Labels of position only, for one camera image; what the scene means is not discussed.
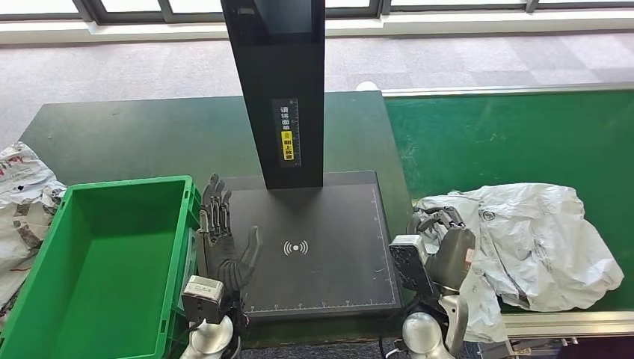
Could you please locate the dark window frame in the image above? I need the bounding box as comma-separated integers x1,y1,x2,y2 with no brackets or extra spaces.
0,0,634,25

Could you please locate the white window sill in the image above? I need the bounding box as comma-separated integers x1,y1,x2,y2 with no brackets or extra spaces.
0,7,634,46

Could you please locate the clear crate label sleeve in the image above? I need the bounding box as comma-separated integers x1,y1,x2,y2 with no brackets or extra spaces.
176,228,199,316

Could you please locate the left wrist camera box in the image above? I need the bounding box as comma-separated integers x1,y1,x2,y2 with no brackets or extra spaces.
182,275,225,325

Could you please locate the green plastic crate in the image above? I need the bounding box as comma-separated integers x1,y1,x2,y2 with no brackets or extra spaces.
0,176,202,359

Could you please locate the green conveyor belt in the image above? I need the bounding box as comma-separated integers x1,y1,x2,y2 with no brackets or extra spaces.
385,90,634,313

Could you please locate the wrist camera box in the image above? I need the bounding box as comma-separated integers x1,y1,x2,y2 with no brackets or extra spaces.
182,275,225,325
388,235,437,297

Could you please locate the black machine column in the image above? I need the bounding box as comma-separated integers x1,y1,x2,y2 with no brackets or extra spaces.
220,0,327,191

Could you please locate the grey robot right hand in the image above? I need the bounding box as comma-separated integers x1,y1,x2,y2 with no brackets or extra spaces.
407,206,476,295

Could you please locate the aluminium conveyor frame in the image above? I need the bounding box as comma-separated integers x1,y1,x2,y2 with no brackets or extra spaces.
380,82,634,359

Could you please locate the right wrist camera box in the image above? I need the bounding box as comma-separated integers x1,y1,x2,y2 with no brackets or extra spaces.
388,235,437,297

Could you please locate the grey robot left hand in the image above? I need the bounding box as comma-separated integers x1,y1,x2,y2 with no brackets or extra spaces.
197,173,262,298

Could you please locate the narrow grey plastic parcel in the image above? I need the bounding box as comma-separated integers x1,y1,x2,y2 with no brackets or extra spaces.
413,193,508,344

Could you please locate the wide grey plastic parcel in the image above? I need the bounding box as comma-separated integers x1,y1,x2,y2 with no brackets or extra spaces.
448,183,625,312

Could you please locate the white printed plastic bag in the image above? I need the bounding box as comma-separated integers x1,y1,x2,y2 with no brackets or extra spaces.
0,141,68,318

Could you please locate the black yellow column label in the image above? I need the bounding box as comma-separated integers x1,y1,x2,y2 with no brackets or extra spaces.
271,98,301,168

